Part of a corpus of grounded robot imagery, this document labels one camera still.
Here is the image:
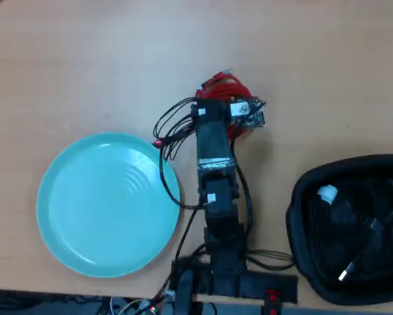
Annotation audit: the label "black base clamp mount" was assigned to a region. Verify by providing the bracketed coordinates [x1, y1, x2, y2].
[171, 255, 299, 315]

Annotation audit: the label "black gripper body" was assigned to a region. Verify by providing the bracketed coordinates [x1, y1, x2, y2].
[190, 100, 232, 124]

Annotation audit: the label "light blue round plate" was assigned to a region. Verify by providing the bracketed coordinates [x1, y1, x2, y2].
[35, 131, 181, 279]

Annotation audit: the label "black plastic tray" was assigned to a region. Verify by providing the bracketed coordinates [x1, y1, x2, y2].
[285, 153, 393, 306]

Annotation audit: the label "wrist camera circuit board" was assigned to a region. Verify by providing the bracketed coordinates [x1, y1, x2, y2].
[228, 96, 268, 131]

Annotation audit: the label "red charging cable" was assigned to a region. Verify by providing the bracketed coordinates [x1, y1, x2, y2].
[195, 67, 259, 140]

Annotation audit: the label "black camera cable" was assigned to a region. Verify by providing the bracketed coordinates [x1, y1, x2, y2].
[230, 131, 255, 237]

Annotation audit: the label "black arm wire bundle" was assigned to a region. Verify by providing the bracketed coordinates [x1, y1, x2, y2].
[152, 96, 210, 263]

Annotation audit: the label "thin wires beside base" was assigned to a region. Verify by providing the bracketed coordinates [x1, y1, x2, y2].
[247, 249, 295, 270]

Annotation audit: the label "red clamp handle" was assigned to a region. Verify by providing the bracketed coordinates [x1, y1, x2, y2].
[264, 289, 282, 315]

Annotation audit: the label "loose wires under table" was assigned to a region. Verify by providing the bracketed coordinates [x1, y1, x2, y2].
[109, 290, 176, 315]

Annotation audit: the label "black charging cable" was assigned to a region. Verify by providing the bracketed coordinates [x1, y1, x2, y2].
[309, 178, 393, 283]

